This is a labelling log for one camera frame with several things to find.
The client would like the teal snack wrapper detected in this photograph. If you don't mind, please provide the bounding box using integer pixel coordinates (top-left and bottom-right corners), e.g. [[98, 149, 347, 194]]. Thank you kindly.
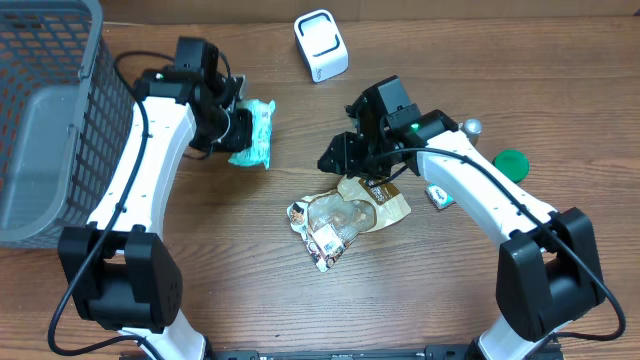
[[228, 99, 276, 170]]

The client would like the small green white carton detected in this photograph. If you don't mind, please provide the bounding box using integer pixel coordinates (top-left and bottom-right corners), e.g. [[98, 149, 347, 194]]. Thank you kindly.
[[426, 184, 454, 210]]

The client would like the brown pantree snack bag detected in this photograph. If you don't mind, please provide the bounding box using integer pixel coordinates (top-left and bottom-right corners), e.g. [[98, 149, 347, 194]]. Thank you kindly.
[[286, 177, 411, 273]]

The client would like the silver capped yellow drink bottle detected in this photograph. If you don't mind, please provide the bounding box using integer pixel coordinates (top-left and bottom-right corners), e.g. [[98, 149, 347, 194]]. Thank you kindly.
[[459, 118, 483, 146]]

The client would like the green lidded jar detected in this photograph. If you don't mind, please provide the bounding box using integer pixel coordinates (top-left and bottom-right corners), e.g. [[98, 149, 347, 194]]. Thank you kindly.
[[492, 149, 530, 183]]

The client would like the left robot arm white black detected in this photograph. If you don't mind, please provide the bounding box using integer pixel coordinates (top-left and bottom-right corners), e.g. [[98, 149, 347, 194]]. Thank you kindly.
[[57, 37, 254, 359]]

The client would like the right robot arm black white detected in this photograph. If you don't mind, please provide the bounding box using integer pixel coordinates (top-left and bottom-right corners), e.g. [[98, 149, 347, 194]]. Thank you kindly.
[[317, 76, 606, 359]]

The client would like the white barcode scanner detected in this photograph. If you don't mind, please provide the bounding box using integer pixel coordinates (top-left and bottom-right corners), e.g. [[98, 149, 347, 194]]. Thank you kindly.
[[293, 9, 349, 83]]

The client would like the dark grey plastic basket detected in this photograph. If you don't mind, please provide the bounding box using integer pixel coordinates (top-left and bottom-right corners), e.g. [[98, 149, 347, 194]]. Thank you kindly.
[[1, 0, 133, 248]]

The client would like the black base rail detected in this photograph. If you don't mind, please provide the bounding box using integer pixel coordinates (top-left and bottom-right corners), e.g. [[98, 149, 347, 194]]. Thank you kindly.
[[119, 343, 566, 360]]

